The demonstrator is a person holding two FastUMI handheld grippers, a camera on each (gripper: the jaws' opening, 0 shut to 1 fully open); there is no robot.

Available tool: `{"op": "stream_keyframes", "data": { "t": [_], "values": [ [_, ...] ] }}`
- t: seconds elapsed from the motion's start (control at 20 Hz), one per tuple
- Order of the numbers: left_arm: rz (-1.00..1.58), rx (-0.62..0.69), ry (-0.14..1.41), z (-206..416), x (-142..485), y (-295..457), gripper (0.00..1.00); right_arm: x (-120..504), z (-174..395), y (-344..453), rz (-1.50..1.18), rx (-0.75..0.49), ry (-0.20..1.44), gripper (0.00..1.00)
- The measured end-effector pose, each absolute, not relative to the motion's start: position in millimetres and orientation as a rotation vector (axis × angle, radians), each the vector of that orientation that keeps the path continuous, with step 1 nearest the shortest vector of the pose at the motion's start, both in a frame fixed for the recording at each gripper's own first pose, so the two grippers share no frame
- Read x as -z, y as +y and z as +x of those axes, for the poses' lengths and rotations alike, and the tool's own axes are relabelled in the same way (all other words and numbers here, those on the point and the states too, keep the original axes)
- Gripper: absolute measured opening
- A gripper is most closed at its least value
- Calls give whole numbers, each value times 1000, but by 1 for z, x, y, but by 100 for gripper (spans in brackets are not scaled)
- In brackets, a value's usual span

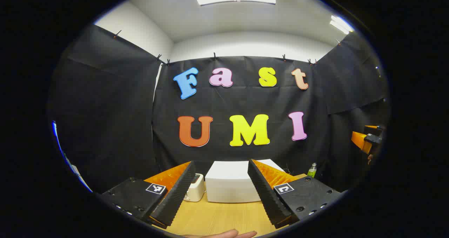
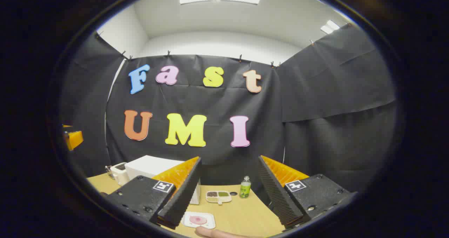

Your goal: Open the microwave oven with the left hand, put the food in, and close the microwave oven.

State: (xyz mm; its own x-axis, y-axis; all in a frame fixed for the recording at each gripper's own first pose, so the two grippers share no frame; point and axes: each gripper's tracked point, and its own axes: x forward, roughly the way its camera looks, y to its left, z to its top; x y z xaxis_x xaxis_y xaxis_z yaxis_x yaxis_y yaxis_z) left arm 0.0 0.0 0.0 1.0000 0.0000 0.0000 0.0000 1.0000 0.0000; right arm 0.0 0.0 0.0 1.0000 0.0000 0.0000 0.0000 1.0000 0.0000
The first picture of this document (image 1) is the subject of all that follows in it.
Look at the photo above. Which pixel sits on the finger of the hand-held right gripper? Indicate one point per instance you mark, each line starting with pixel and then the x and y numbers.
pixel 360 140

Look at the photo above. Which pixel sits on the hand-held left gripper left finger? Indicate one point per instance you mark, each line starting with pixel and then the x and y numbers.
pixel 177 196

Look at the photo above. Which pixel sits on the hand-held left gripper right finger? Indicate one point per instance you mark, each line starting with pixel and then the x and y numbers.
pixel 268 196

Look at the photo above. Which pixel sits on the white microwave oven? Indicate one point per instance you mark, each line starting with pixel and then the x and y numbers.
pixel 228 182

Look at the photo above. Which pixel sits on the white toaster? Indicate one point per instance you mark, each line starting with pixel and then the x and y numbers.
pixel 196 190

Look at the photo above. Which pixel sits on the green drink bottle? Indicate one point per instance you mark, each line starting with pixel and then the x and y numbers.
pixel 312 172

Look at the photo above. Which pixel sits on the small ceiling light panel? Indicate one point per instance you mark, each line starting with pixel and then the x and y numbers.
pixel 341 24

